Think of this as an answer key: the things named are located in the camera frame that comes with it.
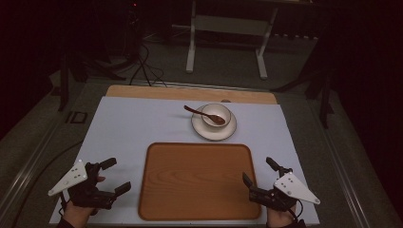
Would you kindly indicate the white table cloth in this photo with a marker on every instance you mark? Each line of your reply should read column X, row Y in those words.
column 126, row 133

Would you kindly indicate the white plate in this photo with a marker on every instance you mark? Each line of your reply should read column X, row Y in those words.
column 215, row 133

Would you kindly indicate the person's right hand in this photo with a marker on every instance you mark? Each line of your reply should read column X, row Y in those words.
column 280, row 218

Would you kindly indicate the dark brown spoon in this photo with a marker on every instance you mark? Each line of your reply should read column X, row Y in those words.
column 206, row 114

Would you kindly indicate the dark metal stand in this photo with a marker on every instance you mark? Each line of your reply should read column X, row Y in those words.
column 65, row 82
column 325, row 98

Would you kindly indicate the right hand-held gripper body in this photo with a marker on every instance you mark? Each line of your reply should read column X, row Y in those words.
column 293, row 188

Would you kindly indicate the person's left sleeve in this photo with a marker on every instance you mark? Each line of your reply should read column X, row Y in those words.
column 63, row 224

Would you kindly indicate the wooden tray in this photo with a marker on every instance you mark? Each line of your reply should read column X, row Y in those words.
column 199, row 180

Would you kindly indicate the white metal stand frame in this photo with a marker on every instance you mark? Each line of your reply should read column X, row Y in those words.
column 191, row 47

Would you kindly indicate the floor outlet cover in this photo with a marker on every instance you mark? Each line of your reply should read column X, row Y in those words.
column 76, row 117

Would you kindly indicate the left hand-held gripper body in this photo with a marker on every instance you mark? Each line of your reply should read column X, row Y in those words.
column 73, row 177

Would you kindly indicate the white bowl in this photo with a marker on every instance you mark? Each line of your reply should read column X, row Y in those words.
column 221, row 109

